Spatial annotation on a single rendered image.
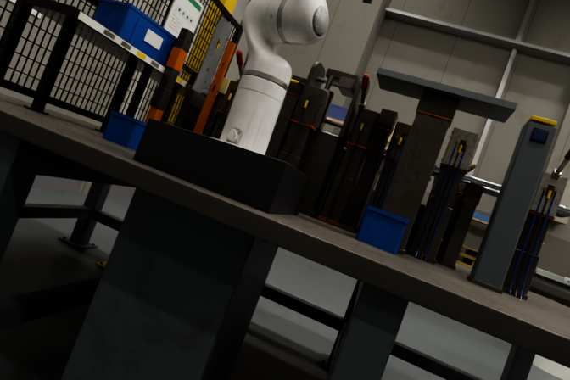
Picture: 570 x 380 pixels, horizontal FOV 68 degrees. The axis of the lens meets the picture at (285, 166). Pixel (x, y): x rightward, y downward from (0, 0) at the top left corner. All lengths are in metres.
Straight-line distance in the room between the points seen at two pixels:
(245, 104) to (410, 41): 8.34
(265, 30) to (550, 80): 8.59
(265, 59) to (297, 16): 0.13
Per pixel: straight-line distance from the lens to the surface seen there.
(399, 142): 1.38
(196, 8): 2.25
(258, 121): 1.03
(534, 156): 1.25
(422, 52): 9.22
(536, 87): 9.39
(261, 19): 1.13
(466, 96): 1.23
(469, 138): 1.39
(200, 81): 1.88
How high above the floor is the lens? 0.76
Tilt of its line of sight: 2 degrees up
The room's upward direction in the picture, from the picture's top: 21 degrees clockwise
